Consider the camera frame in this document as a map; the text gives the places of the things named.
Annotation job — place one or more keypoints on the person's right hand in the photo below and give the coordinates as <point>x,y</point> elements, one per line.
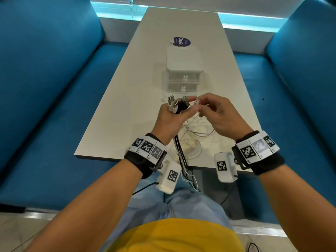
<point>225,118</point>

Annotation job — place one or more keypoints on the person's left hand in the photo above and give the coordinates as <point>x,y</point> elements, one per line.
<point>168,123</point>

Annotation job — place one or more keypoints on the white mini drawer box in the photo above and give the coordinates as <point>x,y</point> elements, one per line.
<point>183,59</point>

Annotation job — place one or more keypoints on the person's right forearm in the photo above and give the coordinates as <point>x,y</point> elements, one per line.
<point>296,207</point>

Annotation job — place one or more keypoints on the person's left forearm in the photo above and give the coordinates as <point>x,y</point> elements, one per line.
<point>86,207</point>

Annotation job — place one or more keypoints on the white table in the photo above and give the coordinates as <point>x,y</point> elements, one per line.
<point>126,115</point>

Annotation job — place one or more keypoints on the grey metal table base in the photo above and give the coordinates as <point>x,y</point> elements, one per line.
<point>215,191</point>

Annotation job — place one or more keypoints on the blue sofa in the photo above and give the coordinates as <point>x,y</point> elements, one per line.
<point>47,89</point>
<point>302,89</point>

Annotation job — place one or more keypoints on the round purple sticker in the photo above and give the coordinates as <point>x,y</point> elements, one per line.
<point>182,41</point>

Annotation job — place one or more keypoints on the light blue jeans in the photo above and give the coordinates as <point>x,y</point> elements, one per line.
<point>189,204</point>

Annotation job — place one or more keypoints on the yellow shirt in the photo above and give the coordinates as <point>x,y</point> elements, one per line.
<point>178,236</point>

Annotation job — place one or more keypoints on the cyan wall light strips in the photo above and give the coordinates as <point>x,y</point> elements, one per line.
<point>249,22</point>

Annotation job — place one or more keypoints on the silver metal floor rail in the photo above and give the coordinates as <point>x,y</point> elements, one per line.
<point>262,228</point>

